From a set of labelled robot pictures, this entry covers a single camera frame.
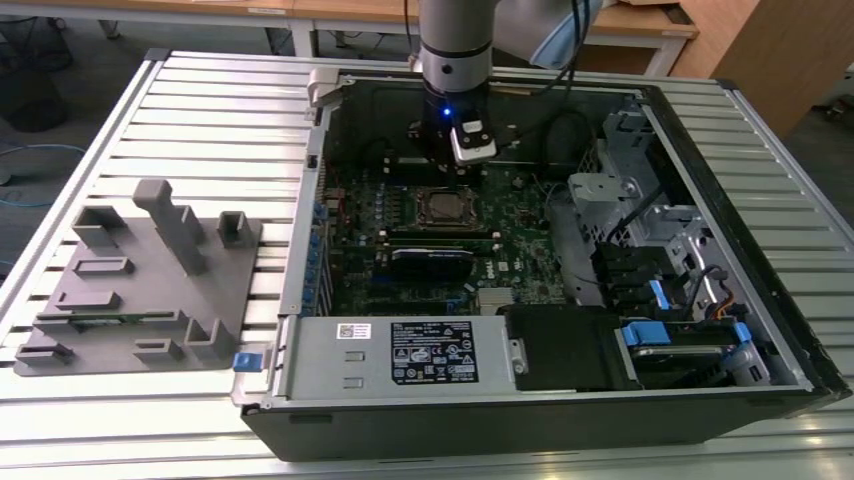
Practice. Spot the silver-topped CPU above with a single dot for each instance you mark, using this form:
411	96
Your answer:
448	207

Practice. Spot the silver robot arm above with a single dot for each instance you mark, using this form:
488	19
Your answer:
456	30

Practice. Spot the CPU socket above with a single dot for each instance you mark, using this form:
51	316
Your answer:
418	222

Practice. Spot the brass rod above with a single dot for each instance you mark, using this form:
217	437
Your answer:
515	92

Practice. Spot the green RAM stick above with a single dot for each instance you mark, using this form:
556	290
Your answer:
440	243
107	318

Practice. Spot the black graphics card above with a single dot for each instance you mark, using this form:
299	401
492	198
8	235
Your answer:
434	267

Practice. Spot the silver drive cage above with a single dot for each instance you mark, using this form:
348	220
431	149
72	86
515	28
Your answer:
600	186

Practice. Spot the green motherboard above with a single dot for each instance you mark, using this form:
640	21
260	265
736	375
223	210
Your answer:
527	260

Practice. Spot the wooden desk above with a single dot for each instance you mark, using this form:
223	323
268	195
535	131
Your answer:
360	15
133	5

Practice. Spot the silver finned heatsink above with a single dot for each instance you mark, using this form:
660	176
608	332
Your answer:
496	296

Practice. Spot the blue plastic latch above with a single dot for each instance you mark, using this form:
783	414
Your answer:
248	362
659	295

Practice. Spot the silver power supply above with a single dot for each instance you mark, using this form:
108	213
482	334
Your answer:
313	350

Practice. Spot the hard disk in blue carrier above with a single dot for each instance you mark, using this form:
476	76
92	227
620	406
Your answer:
643	334

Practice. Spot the gray parts rack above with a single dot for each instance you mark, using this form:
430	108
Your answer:
167	300

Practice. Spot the wooden cabinet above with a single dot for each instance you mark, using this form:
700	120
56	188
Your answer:
767	50

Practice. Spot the black PC case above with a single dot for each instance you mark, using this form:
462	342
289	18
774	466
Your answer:
467	430

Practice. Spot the office chair base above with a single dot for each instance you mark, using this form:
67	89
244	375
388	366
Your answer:
842	106

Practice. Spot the black office chair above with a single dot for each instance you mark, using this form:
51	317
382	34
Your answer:
33	75

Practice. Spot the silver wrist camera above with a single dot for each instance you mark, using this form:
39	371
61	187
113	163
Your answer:
476	152

